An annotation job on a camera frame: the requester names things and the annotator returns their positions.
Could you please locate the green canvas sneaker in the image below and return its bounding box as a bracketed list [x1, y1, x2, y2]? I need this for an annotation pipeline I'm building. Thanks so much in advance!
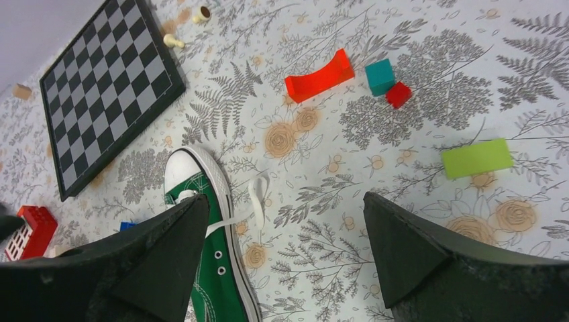
[164, 146, 262, 321]

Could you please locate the floral table mat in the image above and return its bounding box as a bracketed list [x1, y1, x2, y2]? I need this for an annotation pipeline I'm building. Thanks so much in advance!
[1, 1, 568, 321]

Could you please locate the blue plastic cap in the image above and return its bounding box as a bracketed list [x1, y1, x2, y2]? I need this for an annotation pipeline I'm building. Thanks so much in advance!
[119, 221, 136, 231]

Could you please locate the lime green block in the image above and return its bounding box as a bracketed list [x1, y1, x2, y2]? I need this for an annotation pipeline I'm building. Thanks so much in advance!
[441, 139, 514, 179]

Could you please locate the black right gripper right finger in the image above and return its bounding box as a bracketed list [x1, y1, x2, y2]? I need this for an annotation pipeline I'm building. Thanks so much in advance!
[364, 192, 568, 321]

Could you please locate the white chess pawn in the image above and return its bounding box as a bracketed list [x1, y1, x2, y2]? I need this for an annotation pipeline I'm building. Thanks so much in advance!
[163, 34, 185, 48]

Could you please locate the small red cube block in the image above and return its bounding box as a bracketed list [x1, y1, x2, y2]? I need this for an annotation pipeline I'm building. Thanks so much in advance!
[386, 81, 412, 109]

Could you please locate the black grey chessboard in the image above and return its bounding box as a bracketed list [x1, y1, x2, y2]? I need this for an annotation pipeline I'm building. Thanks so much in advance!
[40, 1, 185, 200]

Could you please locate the teal cube block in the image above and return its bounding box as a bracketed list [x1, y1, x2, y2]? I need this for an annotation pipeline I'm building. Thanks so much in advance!
[365, 59, 395, 97]

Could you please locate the red toy brick window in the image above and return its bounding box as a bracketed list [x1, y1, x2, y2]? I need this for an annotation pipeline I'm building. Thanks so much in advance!
[5, 206, 58, 261]

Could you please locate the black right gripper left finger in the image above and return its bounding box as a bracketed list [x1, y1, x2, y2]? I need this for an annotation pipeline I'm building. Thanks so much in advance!
[1, 194, 209, 321]

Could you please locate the tan wooden block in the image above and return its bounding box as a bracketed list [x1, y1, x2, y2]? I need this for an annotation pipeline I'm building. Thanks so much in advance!
[12, 83, 32, 101]

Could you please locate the white chess piece brown base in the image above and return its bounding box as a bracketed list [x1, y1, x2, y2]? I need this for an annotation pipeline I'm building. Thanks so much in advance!
[192, 6, 212, 23]

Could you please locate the red arch block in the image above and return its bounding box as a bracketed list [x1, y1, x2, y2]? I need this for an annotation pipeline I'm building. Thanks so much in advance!
[284, 48, 355, 103]

